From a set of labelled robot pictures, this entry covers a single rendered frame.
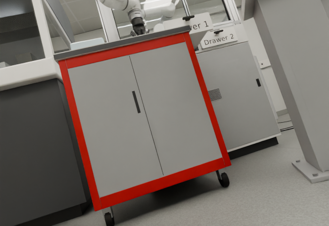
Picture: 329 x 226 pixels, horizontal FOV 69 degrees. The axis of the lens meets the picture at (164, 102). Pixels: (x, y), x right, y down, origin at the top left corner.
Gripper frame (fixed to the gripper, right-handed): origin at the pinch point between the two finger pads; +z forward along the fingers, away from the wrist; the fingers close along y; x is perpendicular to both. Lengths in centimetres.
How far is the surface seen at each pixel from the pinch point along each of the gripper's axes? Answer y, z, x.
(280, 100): 364, 54, 221
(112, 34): -11.0, -23.7, 22.2
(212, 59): 52, 11, 5
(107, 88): -37, 28, -32
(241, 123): 57, 62, 3
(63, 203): -65, 74, 18
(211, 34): 56, -7, 2
